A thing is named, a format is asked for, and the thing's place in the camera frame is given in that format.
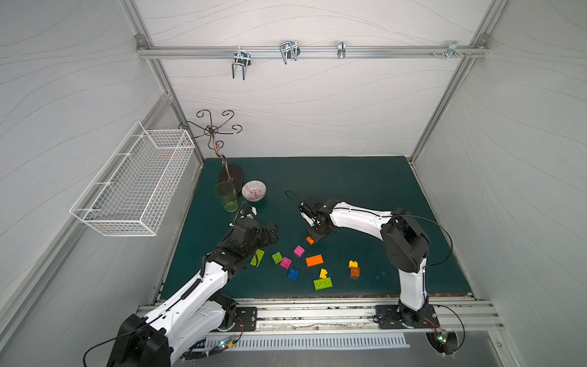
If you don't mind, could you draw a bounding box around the blue brick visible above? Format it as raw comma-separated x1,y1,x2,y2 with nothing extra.
287,269,299,281

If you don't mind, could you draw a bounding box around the magenta brick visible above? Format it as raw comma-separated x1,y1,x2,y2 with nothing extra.
280,257,292,269
293,246,305,257

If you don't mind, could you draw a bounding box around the metal hook four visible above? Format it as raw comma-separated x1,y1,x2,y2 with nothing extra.
431,41,472,60

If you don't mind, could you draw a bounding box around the metal hook stand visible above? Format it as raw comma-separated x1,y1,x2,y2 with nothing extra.
177,109,244,195

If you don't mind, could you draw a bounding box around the aluminium cross bar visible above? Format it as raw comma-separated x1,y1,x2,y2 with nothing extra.
137,44,489,60

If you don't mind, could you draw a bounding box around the metal hook two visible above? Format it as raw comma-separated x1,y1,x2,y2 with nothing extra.
279,41,301,64

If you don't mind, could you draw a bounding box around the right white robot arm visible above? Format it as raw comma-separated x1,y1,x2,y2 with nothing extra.
299,196,430,329

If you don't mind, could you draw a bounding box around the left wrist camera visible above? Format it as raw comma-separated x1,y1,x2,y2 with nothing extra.
239,203,258,219

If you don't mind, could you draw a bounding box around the green plastic cup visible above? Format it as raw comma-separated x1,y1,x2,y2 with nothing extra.
215,181,238,213

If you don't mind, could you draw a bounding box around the striped ceramic bowl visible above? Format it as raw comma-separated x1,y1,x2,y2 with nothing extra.
241,180,267,202

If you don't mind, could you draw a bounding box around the wide lime green brick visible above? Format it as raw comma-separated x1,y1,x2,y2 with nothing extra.
313,278,333,291

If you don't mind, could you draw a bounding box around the magenta brick lower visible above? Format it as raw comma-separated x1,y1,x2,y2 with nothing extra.
280,257,292,269

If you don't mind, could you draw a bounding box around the metal hook three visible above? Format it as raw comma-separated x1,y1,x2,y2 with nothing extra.
337,41,346,60

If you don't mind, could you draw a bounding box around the metal hook one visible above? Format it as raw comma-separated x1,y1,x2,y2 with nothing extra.
232,50,252,80

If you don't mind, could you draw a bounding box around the orange 2x3 brick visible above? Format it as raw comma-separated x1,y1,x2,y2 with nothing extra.
305,255,324,267

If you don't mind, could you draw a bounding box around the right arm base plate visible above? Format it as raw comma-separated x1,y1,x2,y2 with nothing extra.
373,304,440,330

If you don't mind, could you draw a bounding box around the long lime green brick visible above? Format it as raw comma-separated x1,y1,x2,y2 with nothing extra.
250,249,265,268

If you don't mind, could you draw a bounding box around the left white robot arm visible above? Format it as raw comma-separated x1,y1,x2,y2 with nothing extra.
107,214,278,366

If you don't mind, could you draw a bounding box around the dark orange brick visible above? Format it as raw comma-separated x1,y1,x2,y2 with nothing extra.
349,267,360,279

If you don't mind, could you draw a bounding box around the magenta brick upper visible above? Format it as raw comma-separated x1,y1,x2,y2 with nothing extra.
293,246,305,257

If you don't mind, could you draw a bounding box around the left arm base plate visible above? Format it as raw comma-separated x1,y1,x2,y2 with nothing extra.
225,307,258,333

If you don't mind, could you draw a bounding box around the small green brick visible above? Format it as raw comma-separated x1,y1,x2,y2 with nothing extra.
271,252,283,265

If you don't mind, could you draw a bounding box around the white wire basket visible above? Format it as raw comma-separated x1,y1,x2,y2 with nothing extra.
70,122,195,237

